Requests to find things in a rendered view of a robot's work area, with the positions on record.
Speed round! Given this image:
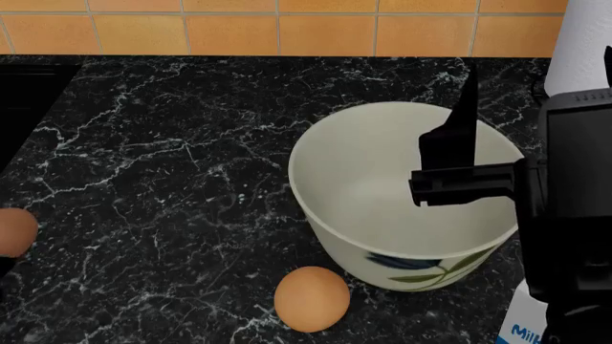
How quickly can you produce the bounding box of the white paper towel roll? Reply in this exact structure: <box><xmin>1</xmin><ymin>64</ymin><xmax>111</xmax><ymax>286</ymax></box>
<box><xmin>544</xmin><ymin>0</ymin><xmax>612</xmax><ymax>98</ymax></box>

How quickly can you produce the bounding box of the brown egg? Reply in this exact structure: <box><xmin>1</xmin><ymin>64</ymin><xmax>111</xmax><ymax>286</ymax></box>
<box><xmin>0</xmin><ymin>206</ymin><xmax>40</xmax><ymax>259</ymax></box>
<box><xmin>273</xmin><ymin>265</ymin><xmax>352</xmax><ymax>333</ymax></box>

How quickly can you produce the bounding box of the white bowl with leaf print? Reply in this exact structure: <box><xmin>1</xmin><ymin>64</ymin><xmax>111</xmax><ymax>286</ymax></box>
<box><xmin>287</xmin><ymin>100</ymin><xmax>527</xmax><ymax>292</ymax></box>

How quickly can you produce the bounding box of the white blue milk carton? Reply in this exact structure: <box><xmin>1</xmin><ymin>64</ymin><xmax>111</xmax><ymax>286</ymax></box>
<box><xmin>495</xmin><ymin>281</ymin><xmax>551</xmax><ymax>344</ymax></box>

